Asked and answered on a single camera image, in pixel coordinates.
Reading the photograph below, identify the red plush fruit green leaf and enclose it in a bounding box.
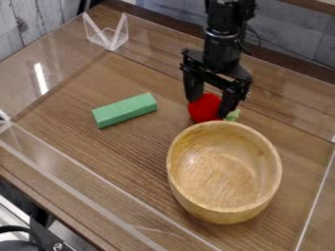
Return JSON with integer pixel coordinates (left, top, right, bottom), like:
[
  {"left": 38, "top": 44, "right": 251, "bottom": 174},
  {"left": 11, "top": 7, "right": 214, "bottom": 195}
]
[{"left": 187, "top": 92, "right": 242, "bottom": 125}]

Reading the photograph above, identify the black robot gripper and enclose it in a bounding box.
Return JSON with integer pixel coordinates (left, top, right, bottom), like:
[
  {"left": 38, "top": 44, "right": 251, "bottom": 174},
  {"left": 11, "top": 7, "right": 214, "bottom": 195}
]
[{"left": 179, "top": 48, "right": 253, "bottom": 119}]

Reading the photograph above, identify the green rectangular block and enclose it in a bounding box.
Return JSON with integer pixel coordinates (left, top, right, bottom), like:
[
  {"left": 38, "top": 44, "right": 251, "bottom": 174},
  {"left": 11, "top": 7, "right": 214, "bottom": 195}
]
[{"left": 93, "top": 93, "right": 159, "bottom": 128}]

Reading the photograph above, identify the wooden bowl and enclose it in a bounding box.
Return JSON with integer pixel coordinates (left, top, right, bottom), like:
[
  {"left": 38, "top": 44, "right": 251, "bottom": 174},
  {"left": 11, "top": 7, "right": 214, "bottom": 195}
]
[{"left": 167, "top": 121, "right": 283, "bottom": 225}]

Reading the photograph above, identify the black metal bracket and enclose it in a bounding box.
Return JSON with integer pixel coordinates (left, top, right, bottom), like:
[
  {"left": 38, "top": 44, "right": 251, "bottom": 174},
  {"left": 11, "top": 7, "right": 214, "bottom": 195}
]
[{"left": 30, "top": 218, "right": 77, "bottom": 251}]

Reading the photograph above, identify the clear acrylic tray enclosure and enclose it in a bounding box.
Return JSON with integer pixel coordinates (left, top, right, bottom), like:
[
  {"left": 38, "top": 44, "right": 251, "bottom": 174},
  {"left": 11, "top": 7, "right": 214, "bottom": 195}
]
[{"left": 0, "top": 17, "right": 335, "bottom": 251}]

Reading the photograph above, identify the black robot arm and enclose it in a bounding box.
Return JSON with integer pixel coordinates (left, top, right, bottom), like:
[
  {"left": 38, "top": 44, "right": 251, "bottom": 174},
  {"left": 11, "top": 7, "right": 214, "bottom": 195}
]
[{"left": 181, "top": 0, "right": 257, "bottom": 123}]

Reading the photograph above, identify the black cable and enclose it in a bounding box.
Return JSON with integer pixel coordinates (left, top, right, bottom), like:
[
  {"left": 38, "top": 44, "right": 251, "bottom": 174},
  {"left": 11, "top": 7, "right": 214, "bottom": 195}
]
[{"left": 0, "top": 225, "right": 44, "bottom": 251}]

